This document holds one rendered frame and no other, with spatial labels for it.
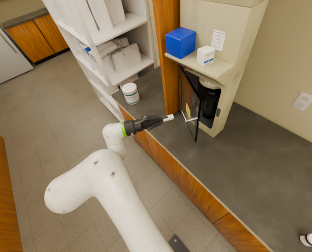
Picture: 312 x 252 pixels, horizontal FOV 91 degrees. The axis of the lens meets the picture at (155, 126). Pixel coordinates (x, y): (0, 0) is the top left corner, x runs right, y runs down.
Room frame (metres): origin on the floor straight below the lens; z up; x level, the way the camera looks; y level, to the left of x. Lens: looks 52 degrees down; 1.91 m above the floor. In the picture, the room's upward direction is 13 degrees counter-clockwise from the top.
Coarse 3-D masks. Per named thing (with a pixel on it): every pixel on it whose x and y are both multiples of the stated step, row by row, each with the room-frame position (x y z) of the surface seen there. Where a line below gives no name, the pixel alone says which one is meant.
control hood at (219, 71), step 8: (168, 56) 0.73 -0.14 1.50; (192, 56) 0.67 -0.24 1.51; (184, 64) 0.64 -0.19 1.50; (192, 64) 0.61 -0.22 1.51; (208, 64) 0.58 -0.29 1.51; (216, 64) 0.57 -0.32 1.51; (224, 64) 0.56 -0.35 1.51; (200, 72) 0.56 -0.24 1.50; (208, 72) 0.53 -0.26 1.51; (216, 72) 0.52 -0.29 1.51; (224, 72) 0.51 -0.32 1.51; (216, 80) 0.50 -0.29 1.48; (224, 80) 0.51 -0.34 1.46
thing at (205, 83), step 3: (201, 78) 0.71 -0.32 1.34; (201, 81) 0.70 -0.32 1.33; (204, 81) 0.68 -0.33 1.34; (207, 81) 0.67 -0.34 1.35; (204, 84) 0.67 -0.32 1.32; (207, 84) 0.66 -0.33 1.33; (210, 84) 0.65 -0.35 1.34; (213, 84) 0.64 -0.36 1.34; (210, 87) 0.64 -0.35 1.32; (213, 87) 0.63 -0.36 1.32; (216, 87) 0.63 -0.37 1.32; (219, 87) 0.62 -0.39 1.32
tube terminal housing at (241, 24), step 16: (192, 0) 0.75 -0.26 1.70; (192, 16) 0.75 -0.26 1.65; (208, 16) 0.68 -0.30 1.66; (224, 16) 0.62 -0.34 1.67; (240, 16) 0.56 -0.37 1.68; (256, 16) 0.57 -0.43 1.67; (208, 32) 0.67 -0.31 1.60; (240, 32) 0.55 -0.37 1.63; (256, 32) 0.59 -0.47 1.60; (224, 48) 0.59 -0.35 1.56; (240, 48) 0.54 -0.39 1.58; (240, 64) 0.56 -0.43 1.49; (208, 80) 0.64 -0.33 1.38; (224, 96) 0.54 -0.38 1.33; (224, 112) 0.56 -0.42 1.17; (208, 128) 0.58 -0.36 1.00
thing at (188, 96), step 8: (184, 72) 0.73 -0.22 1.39; (184, 80) 0.72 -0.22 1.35; (184, 88) 0.72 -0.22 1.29; (192, 88) 0.59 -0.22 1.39; (184, 96) 0.71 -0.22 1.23; (192, 96) 0.59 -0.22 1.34; (184, 104) 0.71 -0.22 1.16; (192, 104) 0.58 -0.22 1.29; (200, 104) 0.50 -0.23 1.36; (192, 112) 0.57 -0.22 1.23; (184, 120) 0.71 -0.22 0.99; (192, 120) 0.56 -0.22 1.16; (192, 128) 0.55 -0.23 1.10; (192, 136) 0.54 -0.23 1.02
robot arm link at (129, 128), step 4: (128, 120) 0.61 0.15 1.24; (132, 120) 0.60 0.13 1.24; (124, 124) 0.58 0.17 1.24; (128, 124) 0.58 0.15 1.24; (132, 124) 0.57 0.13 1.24; (128, 128) 0.56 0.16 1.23; (132, 128) 0.55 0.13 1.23; (128, 132) 0.54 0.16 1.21; (132, 132) 0.54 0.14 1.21; (136, 132) 0.56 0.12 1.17
